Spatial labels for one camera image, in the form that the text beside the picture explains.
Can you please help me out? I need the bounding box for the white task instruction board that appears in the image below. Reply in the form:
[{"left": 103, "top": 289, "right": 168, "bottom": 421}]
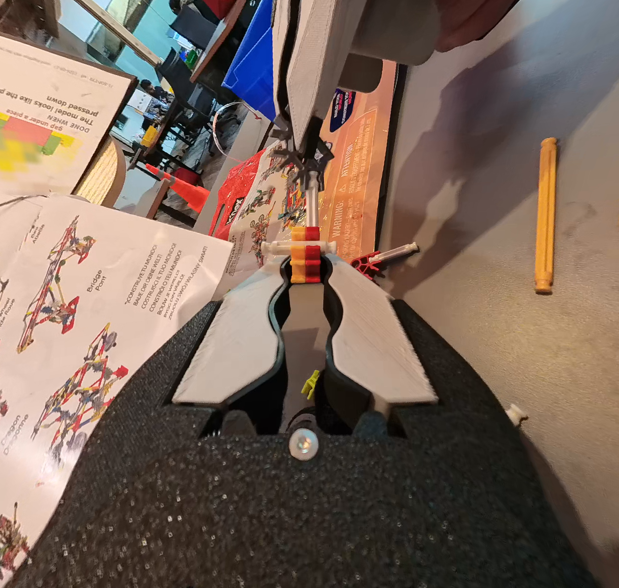
[{"left": 0, "top": 34, "right": 139, "bottom": 197}]

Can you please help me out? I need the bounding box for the building instruction sheet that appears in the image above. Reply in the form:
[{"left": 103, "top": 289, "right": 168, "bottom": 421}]
[{"left": 0, "top": 194, "right": 235, "bottom": 569}]

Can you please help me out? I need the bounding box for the person's right hand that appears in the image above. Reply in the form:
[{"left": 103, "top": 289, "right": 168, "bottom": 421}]
[{"left": 420, "top": 0, "right": 534, "bottom": 53}]

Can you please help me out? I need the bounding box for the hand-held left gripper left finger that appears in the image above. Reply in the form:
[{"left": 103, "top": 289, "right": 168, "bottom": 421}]
[{"left": 172, "top": 264, "right": 293, "bottom": 410}]

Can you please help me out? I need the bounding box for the blue plastic bin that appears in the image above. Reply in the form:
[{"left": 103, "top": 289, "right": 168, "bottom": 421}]
[{"left": 221, "top": 0, "right": 277, "bottom": 124}]

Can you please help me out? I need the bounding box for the connector assembly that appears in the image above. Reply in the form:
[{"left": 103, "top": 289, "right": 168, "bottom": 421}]
[{"left": 263, "top": 124, "right": 338, "bottom": 285}]

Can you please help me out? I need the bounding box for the white rod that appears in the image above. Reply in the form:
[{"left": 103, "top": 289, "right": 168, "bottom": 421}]
[{"left": 377, "top": 242, "right": 420, "bottom": 263}]

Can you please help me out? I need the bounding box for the long yellow rod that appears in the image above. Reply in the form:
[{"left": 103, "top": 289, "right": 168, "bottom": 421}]
[{"left": 534, "top": 137, "right": 558, "bottom": 294}]

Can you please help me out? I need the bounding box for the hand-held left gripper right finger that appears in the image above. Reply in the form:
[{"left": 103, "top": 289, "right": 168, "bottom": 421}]
[{"left": 321, "top": 254, "right": 438, "bottom": 413}]

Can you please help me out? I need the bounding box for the colourful toy packaging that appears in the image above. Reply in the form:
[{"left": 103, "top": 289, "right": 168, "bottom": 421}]
[{"left": 213, "top": 61, "right": 408, "bottom": 280}]

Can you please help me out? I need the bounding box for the wooden board stand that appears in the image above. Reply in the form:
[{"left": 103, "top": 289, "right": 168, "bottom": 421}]
[{"left": 73, "top": 135, "right": 127, "bottom": 210}]

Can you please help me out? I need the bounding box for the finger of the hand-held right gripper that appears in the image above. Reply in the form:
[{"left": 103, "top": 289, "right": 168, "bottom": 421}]
[
  {"left": 271, "top": 0, "right": 309, "bottom": 146},
  {"left": 288, "top": 0, "right": 379, "bottom": 148}
]

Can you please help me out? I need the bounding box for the red connector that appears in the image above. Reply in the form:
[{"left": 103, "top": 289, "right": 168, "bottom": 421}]
[{"left": 350, "top": 252, "right": 384, "bottom": 285}]

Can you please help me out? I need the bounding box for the orange traffic cone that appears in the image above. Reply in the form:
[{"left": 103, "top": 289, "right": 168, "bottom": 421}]
[{"left": 145, "top": 164, "right": 211, "bottom": 214}]

